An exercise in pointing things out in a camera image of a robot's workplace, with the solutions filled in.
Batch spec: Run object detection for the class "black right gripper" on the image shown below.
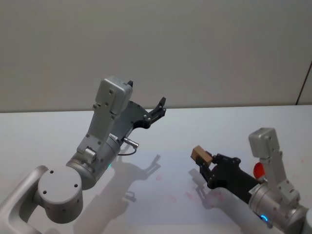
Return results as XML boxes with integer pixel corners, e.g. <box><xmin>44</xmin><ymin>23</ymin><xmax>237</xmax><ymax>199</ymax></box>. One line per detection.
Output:
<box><xmin>195</xmin><ymin>153</ymin><xmax>259</xmax><ymax>203</ymax></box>

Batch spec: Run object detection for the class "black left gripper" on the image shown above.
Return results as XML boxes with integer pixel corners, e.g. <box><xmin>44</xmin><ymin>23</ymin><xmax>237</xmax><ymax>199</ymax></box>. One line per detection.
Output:
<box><xmin>114</xmin><ymin>80</ymin><xmax>167</xmax><ymax>143</ymax></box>

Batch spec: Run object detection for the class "white table cloth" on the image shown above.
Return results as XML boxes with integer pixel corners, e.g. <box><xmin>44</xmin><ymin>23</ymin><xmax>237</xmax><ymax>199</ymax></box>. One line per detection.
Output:
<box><xmin>0</xmin><ymin>104</ymin><xmax>312</xmax><ymax>234</ymax></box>

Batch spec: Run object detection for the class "small red round cap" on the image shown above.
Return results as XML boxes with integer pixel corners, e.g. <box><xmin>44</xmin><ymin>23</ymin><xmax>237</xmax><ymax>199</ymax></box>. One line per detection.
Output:
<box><xmin>253</xmin><ymin>162</ymin><xmax>267</xmax><ymax>180</ymax></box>

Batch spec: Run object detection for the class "small tan wooden block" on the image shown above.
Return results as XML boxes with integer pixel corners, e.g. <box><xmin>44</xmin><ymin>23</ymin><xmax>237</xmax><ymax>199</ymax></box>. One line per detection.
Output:
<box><xmin>191</xmin><ymin>145</ymin><xmax>213</xmax><ymax>167</ymax></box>

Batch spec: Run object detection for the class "thin dark cable, silver plug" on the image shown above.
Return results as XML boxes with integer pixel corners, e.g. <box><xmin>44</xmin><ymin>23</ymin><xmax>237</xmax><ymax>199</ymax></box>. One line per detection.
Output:
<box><xmin>117</xmin><ymin>136</ymin><xmax>139</xmax><ymax>156</ymax></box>

